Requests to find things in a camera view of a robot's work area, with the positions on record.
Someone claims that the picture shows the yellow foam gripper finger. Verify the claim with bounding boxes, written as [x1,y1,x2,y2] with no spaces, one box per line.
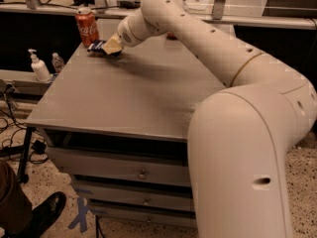
[103,33,124,55]

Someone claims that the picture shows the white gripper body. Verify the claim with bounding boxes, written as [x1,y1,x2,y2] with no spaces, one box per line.
[117,18,137,47]

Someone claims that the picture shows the blue rxbar blueberry wrapper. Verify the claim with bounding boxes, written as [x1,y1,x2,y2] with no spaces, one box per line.
[87,40,106,54]

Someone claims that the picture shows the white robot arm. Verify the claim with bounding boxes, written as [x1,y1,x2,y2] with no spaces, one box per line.
[105,0,317,238]

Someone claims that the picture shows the red coke can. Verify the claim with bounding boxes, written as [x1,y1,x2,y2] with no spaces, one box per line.
[75,7,99,47]

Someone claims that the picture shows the red apple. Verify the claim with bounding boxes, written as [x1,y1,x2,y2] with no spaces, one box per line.
[166,32,177,40]

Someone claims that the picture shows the small clear plastic bottle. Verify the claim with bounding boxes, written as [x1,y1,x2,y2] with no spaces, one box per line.
[52,53,64,73]

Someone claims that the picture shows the white pump soap bottle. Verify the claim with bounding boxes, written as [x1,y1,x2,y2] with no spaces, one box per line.
[28,49,50,82]

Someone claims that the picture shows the grey drawer cabinet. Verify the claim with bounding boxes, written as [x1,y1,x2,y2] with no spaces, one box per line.
[27,36,225,216]

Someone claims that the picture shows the top grey drawer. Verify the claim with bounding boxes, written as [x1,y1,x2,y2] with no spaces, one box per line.
[47,147,190,186]

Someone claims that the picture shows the grey drawer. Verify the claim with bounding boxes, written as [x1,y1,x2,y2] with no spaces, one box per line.
[89,204,197,228]
[47,147,190,186]
[71,180,194,212]

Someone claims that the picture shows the black power adapter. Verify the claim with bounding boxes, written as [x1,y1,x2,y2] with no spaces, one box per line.
[32,140,47,154]

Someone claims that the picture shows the middle grey drawer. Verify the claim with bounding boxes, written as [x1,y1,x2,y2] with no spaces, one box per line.
[71,180,194,212]

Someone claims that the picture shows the bottom grey drawer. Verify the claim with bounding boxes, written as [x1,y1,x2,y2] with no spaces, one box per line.
[89,204,197,228]

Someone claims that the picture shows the black leather shoe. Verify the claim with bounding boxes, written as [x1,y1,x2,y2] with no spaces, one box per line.
[18,191,66,238]

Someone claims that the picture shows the brown trouser leg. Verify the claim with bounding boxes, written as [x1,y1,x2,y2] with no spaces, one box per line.
[0,161,32,236]

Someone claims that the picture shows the black floor cables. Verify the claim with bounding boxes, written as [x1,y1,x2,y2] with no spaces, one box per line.
[0,82,51,167]

